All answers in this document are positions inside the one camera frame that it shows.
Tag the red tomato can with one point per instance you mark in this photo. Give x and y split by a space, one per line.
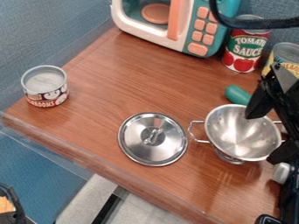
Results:
244 49

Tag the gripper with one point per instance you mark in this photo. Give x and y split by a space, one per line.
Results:
287 96

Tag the short mushroom can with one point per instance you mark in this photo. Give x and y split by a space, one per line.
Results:
44 87

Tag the silver lid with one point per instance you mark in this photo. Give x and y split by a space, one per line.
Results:
152 139

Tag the toy microwave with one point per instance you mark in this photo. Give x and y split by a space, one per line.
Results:
187 20

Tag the green toy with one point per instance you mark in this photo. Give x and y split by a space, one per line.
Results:
236 94

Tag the silver strainer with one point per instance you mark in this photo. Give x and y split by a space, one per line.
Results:
237 137

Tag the yellow can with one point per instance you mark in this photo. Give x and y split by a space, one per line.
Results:
286 55

